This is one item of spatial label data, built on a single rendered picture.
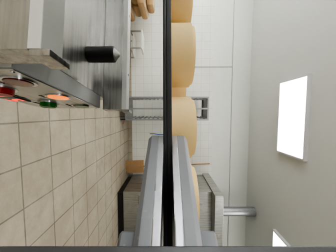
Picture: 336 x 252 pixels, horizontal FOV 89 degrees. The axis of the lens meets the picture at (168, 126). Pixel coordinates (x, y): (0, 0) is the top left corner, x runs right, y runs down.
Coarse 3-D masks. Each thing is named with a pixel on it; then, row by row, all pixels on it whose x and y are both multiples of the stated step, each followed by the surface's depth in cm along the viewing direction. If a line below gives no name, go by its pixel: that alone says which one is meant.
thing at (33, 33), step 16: (0, 0) 15; (16, 0) 15; (32, 0) 15; (48, 0) 15; (64, 0) 18; (0, 16) 15; (16, 16) 15; (32, 16) 15; (48, 16) 15; (0, 32) 15; (16, 32) 15; (32, 32) 14; (48, 32) 15; (0, 48) 14; (16, 48) 14; (32, 48) 14; (48, 48) 15; (48, 64) 16; (64, 64) 16
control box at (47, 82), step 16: (0, 64) 18; (16, 64) 19; (32, 64) 21; (0, 80) 22; (32, 80) 22; (48, 80) 24; (64, 80) 28; (0, 96) 30; (16, 96) 31; (32, 96) 31; (64, 96) 30; (80, 96) 33; (96, 96) 40
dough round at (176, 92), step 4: (172, 88) 19; (176, 88) 19; (180, 88) 19; (184, 88) 19; (172, 92) 19; (176, 92) 19; (180, 92) 19; (184, 92) 19; (172, 96) 19; (176, 96) 19; (180, 96) 19; (184, 96) 19
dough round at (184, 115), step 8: (176, 104) 12; (184, 104) 12; (192, 104) 12; (176, 112) 12; (184, 112) 12; (192, 112) 12; (176, 120) 12; (184, 120) 12; (192, 120) 12; (176, 128) 12; (184, 128) 12; (192, 128) 12; (184, 136) 12; (192, 136) 12; (192, 144) 12; (192, 152) 13
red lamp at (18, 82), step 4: (4, 80) 21; (8, 80) 21; (12, 80) 21; (16, 80) 21; (20, 80) 21; (12, 84) 23; (16, 84) 23; (20, 84) 23; (24, 84) 23; (28, 84) 23; (32, 84) 23
